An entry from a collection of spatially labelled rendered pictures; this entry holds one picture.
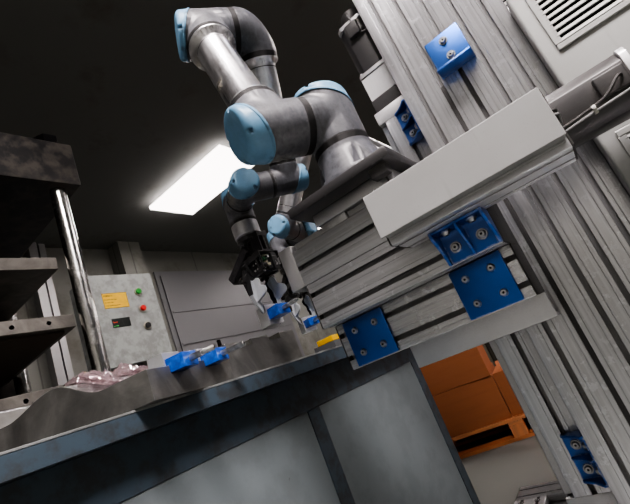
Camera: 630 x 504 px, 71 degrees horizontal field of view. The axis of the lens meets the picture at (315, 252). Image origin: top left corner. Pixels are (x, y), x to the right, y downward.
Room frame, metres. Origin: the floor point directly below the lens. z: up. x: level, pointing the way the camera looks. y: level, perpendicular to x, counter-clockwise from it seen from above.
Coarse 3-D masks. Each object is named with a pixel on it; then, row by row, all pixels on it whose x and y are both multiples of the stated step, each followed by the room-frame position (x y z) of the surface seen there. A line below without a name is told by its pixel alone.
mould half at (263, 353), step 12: (264, 336) 1.15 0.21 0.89; (288, 336) 1.22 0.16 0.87; (240, 348) 1.07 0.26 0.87; (252, 348) 1.10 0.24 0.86; (264, 348) 1.14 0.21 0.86; (276, 348) 1.17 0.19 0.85; (288, 348) 1.21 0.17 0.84; (240, 360) 1.06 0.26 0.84; (252, 360) 1.09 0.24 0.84; (264, 360) 1.12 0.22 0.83; (276, 360) 1.16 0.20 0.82; (288, 360) 1.20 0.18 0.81; (240, 372) 1.05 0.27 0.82; (252, 372) 1.08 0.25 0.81
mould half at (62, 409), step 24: (96, 384) 0.83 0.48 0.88; (120, 384) 0.75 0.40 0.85; (144, 384) 0.74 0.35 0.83; (168, 384) 0.78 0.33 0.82; (192, 384) 0.84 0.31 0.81; (24, 408) 0.90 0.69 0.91; (48, 408) 0.80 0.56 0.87; (72, 408) 0.78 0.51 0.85; (96, 408) 0.77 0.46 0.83; (120, 408) 0.75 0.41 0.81; (0, 432) 0.83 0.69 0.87; (24, 432) 0.81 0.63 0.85; (48, 432) 0.80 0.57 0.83
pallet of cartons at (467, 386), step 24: (456, 360) 2.88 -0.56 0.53; (480, 360) 2.83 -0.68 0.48; (432, 384) 2.95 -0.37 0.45; (456, 384) 2.90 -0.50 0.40; (480, 384) 2.87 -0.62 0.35; (504, 384) 2.84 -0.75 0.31; (456, 408) 2.92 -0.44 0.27; (480, 408) 2.88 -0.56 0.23; (504, 408) 2.85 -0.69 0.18; (456, 432) 2.94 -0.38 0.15; (480, 432) 3.29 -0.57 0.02; (528, 432) 2.81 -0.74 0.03
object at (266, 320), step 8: (272, 304) 1.14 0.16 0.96; (280, 304) 1.10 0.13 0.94; (288, 304) 1.09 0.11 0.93; (272, 312) 1.11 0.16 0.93; (280, 312) 1.10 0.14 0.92; (288, 312) 1.12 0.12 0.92; (264, 320) 1.12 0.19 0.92; (272, 320) 1.12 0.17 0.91; (280, 320) 1.14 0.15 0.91; (264, 328) 1.13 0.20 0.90
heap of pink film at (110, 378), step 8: (120, 368) 0.97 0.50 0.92; (128, 368) 0.96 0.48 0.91; (136, 368) 0.94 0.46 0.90; (144, 368) 0.95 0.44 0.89; (80, 376) 0.85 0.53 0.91; (88, 376) 0.84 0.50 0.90; (96, 376) 0.84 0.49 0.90; (104, 376) 0.85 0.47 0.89; (112, 376) 0.85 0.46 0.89; (120, 376) 0.98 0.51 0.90; (64, 384) 0.86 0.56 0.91; (72, 384) 0.86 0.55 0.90; (104, 384) 0.83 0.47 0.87; (112, 384) 0.84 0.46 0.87
